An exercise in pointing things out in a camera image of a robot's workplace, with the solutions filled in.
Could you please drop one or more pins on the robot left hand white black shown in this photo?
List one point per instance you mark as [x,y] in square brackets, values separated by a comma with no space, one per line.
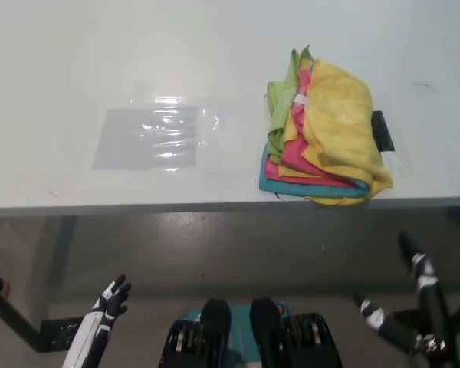
[99,322]

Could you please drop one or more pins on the clear plastic sheet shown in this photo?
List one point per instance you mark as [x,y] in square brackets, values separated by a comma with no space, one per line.
[145,138]

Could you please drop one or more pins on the black metal table foot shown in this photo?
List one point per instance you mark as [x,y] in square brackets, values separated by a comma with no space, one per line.
[23,329]

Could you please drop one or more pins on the large yellow microfibre cloth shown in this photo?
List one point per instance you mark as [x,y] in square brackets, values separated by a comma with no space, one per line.
[345,126]

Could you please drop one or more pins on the teal microfibre cloth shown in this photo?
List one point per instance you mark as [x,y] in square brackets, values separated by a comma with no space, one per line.
[268,184]

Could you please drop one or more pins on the black tape patch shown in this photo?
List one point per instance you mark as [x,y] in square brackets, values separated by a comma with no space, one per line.
[381,132]

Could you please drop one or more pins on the pink microfibre cloth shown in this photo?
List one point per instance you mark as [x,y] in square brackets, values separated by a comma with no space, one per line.
[297,153]

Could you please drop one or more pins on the grey table leg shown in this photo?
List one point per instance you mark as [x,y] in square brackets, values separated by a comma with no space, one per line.
[63,253]

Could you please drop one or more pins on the small yellow microfibre cloth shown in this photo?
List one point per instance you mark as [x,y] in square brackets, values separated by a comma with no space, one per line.
[291,132]

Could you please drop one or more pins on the robot right hand white black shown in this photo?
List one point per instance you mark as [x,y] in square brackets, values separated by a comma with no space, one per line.
[429,303]

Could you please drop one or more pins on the white cloth label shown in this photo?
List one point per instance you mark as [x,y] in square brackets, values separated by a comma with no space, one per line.
[301,99]

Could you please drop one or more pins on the black teal robot torso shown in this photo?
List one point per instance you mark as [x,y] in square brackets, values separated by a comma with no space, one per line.
[264,333]

